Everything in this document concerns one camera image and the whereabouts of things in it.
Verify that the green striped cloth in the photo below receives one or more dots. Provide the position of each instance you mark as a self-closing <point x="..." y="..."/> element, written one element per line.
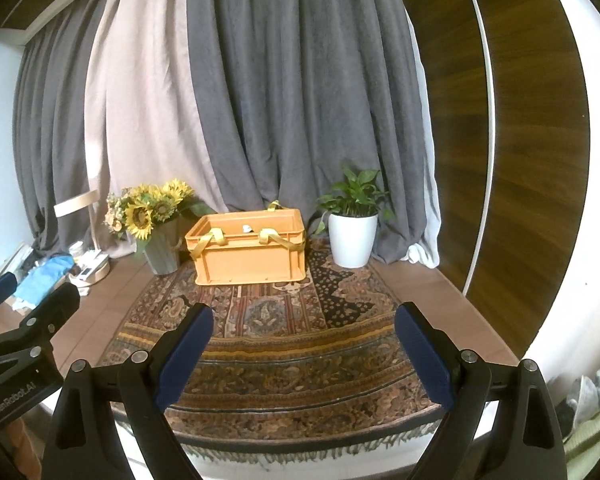
<point x="597" y="445"/>

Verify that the artificial sunflower bouquet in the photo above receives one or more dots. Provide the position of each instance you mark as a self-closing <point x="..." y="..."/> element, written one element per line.
<point x="140" y="217"/>

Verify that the orange plastic crate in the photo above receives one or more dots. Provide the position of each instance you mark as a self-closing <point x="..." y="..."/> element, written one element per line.
<point x="250" y="265"/>

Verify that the white plant pot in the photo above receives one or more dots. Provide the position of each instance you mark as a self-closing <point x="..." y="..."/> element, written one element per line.
<point x="352" y="240"/>

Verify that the grey ribbed flower pot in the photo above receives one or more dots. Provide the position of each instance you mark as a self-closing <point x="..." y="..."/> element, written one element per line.
<point x="162" y="255"/>

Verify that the bent wooden chair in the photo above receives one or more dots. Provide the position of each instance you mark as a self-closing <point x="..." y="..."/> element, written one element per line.
<point x="75" y="205"/>

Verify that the round wooden tray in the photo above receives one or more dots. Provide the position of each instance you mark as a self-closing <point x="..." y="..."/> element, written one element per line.
<point x="97" y="282"/>

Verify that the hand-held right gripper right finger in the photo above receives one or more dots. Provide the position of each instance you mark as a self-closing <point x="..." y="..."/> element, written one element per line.
<point x="422" y="355"/>

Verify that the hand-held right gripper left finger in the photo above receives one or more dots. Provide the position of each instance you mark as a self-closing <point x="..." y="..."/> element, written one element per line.
<point x="185" y="355"/>

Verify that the white box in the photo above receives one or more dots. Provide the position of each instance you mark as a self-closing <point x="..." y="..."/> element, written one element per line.
<point x="92" y="266"/>

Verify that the beige curtain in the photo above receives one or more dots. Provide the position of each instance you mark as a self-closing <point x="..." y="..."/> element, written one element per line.
<point x="145" y="85"/>

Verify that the grey cloth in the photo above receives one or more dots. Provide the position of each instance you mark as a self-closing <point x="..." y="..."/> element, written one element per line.
<point x="585" y="400"/>

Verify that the blue cloth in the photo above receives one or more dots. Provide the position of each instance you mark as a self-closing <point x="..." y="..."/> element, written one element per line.
<point x="45" y="275"/>

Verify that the green leafy plant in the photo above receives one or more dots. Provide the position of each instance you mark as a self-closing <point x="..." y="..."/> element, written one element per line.
<point x="352" y="195"/>

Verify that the dark grey curtain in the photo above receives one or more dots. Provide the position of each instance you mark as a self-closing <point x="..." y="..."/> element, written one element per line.
<point x="300" y="85"/>

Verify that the white curtain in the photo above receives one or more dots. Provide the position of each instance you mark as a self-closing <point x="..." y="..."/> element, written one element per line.
<point x="422" y="255"/>

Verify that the patterned rug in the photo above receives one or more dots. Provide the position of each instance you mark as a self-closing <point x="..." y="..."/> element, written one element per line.
<point x="280" y="350"/>

